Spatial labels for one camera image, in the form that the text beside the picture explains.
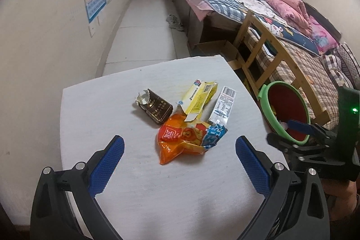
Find pink folded quilt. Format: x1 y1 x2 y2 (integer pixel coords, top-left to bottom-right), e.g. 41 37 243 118
265 0 312 37

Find cardboard box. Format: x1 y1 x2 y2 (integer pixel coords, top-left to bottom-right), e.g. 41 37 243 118
192 40 242 71

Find brown chocolate wrapper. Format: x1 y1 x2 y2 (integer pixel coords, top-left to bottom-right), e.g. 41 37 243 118
135 89 173 125

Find yellow carton box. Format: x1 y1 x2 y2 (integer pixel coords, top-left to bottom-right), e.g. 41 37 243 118
178 79 218 122

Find navy cartoon pillow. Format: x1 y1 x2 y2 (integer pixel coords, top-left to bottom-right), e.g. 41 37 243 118
253 14 320 56

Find person right hand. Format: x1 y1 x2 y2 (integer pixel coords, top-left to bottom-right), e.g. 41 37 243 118
322 179 358 221

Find plaid checked pillow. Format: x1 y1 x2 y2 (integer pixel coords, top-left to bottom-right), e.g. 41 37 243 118
321 54 353 89

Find orange snack bag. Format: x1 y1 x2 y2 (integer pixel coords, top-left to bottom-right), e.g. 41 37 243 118
157 113 211 165

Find pink cartoon pillow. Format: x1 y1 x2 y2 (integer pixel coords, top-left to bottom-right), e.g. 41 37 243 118
309 15 339 55

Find grey slippers on floor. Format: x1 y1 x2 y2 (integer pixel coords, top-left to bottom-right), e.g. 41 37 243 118
166 14 184 32

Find green red trash bin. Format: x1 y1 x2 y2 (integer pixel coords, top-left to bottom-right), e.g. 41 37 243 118
257 81 311 146

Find blue white milk carton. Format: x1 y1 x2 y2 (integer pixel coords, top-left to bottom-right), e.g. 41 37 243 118
202 85 237 150

